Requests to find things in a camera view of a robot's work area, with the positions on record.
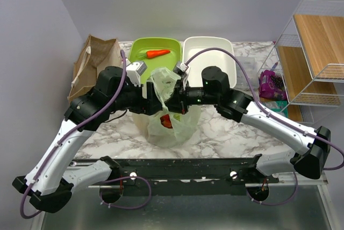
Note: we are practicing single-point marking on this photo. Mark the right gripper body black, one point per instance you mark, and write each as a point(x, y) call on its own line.
point(194, 95)

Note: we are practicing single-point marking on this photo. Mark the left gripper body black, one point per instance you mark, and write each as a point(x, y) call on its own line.
point(132, 99)

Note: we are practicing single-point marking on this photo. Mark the red cherry tomato bunch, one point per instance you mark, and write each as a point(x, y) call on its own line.
point(165, 121)

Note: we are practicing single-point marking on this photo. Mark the green avocado print plastic bag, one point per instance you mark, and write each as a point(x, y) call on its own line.
point(166, 128)

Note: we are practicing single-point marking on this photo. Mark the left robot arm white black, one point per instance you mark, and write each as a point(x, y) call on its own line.
point(48, 187)

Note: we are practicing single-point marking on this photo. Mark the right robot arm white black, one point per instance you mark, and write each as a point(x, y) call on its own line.
point(307, 151)

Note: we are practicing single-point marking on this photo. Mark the brown jute tote bag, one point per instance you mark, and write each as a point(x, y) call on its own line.
point(95, 56)

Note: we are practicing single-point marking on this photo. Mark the orange toy carrot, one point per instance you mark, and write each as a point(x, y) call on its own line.
point(153, 53)

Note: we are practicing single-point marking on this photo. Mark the white plastic tray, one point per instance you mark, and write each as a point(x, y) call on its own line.
point(193, 45)

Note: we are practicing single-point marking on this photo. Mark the green plastic tray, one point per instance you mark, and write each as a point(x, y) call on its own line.
point(142, 45)

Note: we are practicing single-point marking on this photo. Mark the purple snack packet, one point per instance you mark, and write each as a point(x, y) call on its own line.
point(271, 86)

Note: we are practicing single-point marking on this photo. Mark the teal snack packet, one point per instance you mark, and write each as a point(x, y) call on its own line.
point(277, 106)

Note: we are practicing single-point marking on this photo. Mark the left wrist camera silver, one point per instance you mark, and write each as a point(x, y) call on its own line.
point(137, 70)

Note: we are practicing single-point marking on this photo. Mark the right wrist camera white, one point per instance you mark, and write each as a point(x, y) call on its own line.
point(181, 69)

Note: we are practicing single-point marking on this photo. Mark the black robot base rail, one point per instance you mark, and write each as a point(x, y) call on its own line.
point(186, 177)

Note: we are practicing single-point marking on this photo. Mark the white wire shelf rack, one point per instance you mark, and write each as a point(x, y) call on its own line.
point(308, 60)

